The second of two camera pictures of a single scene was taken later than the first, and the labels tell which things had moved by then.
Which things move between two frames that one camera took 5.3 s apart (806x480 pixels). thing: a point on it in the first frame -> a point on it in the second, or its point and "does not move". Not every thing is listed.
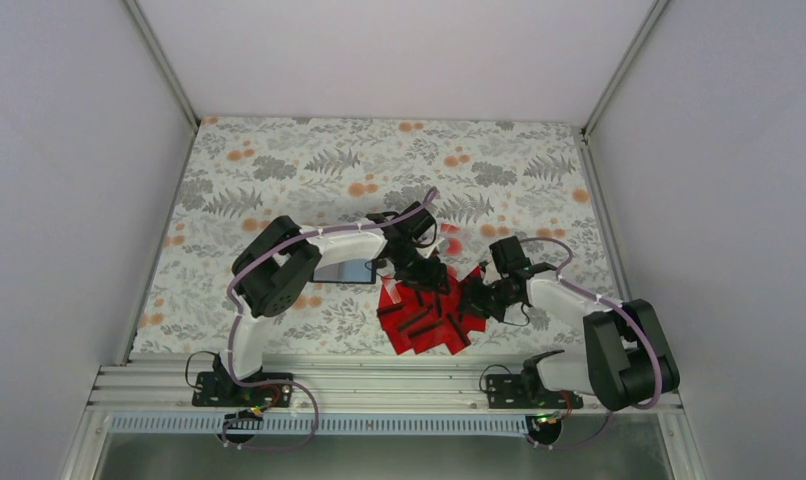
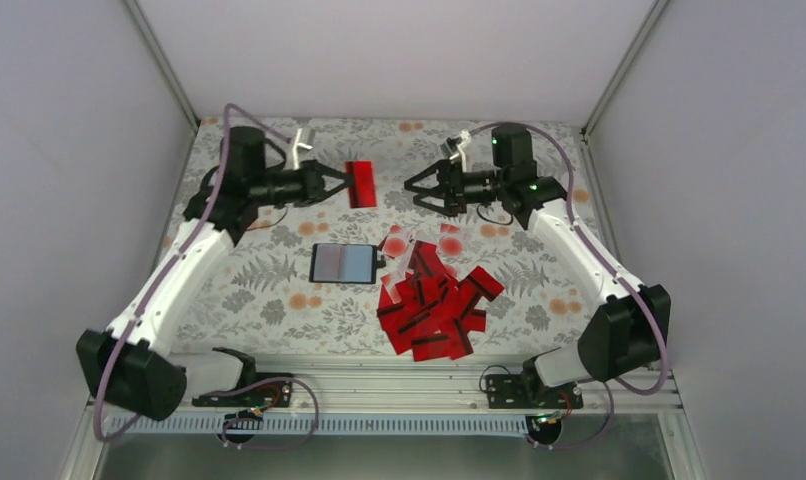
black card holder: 349,271 does not move
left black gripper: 426,281 -> 312,185
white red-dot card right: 452,239 does not move
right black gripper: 472,302 -> 442,169
